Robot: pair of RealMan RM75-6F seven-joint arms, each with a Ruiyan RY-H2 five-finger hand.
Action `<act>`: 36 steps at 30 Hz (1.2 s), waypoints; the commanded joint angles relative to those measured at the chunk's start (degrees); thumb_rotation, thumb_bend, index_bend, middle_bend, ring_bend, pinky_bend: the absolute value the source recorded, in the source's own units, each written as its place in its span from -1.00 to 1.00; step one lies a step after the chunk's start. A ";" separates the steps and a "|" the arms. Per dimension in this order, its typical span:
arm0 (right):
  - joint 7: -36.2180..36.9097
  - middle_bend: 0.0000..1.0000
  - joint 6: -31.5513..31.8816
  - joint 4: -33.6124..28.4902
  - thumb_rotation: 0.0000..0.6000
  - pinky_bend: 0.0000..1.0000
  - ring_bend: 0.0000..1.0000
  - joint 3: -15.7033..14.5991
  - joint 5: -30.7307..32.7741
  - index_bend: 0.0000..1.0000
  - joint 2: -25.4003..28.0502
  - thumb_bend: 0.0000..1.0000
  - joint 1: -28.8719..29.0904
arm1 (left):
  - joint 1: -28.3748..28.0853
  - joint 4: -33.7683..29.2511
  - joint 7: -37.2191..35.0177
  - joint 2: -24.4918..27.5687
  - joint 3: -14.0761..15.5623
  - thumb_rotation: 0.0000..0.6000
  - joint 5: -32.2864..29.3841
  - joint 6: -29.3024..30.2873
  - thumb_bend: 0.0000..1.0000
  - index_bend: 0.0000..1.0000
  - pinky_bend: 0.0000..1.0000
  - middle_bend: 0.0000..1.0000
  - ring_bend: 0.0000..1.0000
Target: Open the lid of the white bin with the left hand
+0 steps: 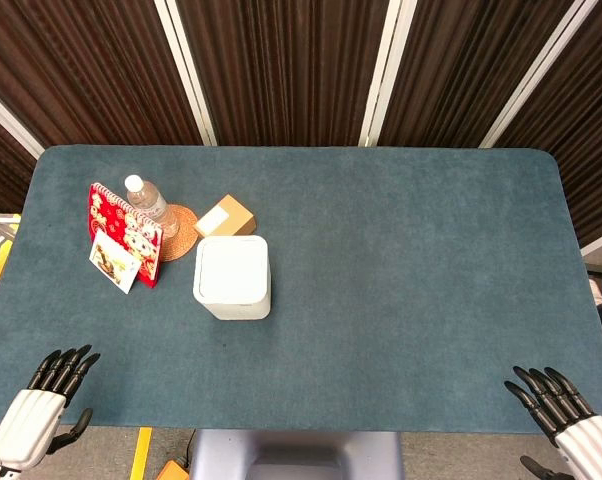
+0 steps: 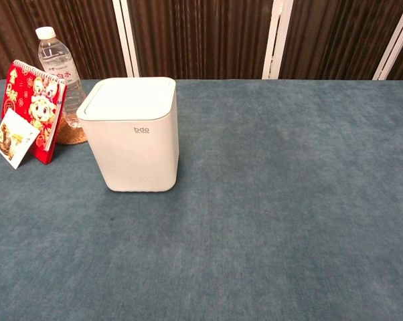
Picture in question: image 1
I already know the orange box on floor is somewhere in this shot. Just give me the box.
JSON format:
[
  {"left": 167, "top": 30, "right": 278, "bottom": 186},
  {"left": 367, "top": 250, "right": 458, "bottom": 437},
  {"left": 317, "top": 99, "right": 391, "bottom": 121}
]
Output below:
[{"left": 155, "top": 459, "right": 190, "bottom": 480}]

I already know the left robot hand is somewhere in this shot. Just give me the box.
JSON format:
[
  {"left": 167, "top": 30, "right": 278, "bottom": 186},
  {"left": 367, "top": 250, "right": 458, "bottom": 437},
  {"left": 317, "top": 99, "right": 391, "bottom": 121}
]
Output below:
[{"left": 0, "top": 344, "right": 102, "bottom": 473}]

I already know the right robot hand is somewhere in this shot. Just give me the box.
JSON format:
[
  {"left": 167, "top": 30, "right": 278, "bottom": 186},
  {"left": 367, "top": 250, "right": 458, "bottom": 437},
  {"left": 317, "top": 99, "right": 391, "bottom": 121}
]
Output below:
[{"left": 503, "top": 365, "right": 602, "bottom": 480}]

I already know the brown cardboard box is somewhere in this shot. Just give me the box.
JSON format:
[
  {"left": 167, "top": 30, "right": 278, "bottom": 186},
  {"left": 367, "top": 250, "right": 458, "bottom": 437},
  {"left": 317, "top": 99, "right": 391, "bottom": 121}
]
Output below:
[{"left": 193, "top": 193, "right": 257, "bottom": 239}]

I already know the clear plastic water bottle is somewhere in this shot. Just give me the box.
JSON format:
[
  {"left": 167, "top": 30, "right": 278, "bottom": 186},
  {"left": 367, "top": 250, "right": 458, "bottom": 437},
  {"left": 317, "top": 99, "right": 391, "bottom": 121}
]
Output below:
[{"left": 124, "top": 174, "right": 181, "bottom": 239}]

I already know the red spiral desk calendar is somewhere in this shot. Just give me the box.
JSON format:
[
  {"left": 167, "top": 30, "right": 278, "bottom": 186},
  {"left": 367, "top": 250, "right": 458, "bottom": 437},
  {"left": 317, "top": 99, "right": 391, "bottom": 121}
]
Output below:
[{"left": 87, "top": 182, "right": 164, "bottom": 290}]

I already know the round woven rattan coaster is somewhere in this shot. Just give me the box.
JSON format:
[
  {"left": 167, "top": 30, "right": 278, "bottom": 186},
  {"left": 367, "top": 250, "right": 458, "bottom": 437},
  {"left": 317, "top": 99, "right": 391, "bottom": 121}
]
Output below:
[{"left": 156, "top": 203, "right": 200, "bottom": 263}]

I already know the white square container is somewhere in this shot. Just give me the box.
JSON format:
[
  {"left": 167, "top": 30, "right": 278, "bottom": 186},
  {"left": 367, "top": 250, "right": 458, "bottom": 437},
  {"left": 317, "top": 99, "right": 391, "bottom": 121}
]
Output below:
[{"left": 192, "top": 235, "right": 272, "bottom": 322}]

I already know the white photo card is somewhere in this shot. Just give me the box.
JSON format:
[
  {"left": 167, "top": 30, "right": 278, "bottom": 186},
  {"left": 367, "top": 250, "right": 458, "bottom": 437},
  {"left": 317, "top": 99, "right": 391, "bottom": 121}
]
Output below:
[{"left": 88, "top": 229, "right": 143, "bottom": 295}]

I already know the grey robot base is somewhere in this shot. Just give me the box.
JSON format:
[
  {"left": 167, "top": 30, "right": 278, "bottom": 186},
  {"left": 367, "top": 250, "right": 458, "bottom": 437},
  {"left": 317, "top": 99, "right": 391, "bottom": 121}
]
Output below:
[{"left": 187, "top": 429, "right": 406, "bottom": 480}]

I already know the brown ribbed partition screen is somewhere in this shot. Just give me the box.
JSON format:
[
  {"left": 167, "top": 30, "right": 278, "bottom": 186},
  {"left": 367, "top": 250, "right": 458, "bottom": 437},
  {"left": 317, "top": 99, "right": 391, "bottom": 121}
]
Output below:
[{"left": 0, "top": 0, "right": 602, "bottom": 248}]

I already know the blue felt table mat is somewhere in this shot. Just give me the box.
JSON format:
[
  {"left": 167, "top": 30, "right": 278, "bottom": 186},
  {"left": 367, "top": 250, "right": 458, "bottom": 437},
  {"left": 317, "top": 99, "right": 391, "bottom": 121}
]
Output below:
[{"left": 0, "top": 144, "right": 602, "bottom": 435}]

